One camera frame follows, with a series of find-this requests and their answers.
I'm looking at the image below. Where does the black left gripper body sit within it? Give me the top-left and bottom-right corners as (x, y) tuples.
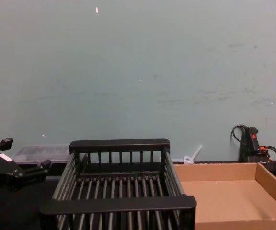
(0, 146), (24, 192)

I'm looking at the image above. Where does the clear plastic case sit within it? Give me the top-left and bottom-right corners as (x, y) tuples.
(10, 144), (71, 166)

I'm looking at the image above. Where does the black rack with steel bars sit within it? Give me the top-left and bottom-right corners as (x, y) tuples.
(39, 138), (197, 230)

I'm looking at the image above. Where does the white three-armed plastic piece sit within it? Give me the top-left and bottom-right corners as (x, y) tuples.
(171, 144), (204, 166)

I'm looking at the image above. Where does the shallow brown cardboard tray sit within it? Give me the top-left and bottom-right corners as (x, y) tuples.
(173, 161), (276, 230)

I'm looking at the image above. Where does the plain pale wall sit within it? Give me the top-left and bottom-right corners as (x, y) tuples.
(0, 0), (276, 166)

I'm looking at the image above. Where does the black tool with red switch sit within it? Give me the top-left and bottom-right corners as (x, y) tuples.
(238, 126), (273, 163)

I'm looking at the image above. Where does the black tool cable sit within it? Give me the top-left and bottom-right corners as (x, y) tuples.
(230, 124), (276, 173)

